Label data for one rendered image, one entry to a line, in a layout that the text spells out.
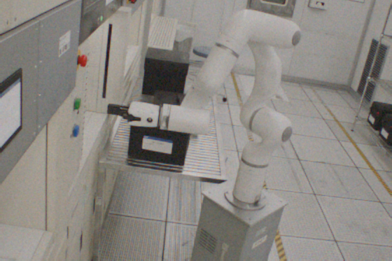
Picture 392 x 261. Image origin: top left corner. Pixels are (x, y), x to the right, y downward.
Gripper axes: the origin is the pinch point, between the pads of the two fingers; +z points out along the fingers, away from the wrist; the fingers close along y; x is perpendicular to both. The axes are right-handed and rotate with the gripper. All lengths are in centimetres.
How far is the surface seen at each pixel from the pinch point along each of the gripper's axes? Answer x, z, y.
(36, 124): 11.8, 11.6, -43.1
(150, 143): -35, -12, 48
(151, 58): -19, -3, 134
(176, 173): -44, -26, 40
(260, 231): -53, -64, 15
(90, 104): -29, 22, 70
